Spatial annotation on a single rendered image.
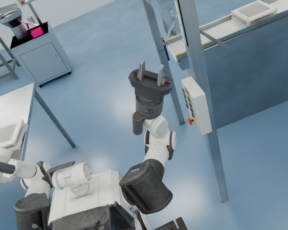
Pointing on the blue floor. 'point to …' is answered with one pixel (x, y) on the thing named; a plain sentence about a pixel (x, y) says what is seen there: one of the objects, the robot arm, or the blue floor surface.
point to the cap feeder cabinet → (41, 55)
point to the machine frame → (195, 53)
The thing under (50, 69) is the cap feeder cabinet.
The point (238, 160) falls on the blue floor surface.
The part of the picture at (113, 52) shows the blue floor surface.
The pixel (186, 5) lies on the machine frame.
